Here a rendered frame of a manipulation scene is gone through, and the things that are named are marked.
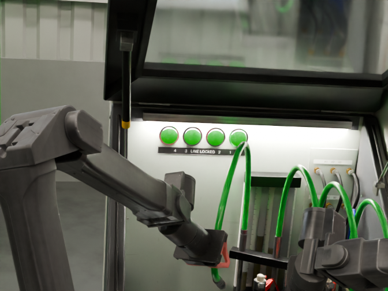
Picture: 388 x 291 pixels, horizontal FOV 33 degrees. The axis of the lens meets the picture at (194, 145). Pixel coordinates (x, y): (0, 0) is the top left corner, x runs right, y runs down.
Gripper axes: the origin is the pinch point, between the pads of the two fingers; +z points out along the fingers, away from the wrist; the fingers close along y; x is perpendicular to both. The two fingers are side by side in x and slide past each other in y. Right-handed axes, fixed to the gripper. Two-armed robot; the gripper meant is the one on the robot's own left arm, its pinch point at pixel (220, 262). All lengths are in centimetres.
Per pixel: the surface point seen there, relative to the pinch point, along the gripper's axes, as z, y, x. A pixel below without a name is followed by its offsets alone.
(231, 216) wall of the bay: 29.8, 20.4, -23.4
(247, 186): 17.8, 10.5, -26.6
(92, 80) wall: 190, 291, -204
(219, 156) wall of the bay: 16.1, 20.2, -34.0
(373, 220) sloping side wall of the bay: 39, -15, -29
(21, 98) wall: 165, 331, -173
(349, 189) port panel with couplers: 43, -5, -39
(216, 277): 1.7, 1.2, 2.7
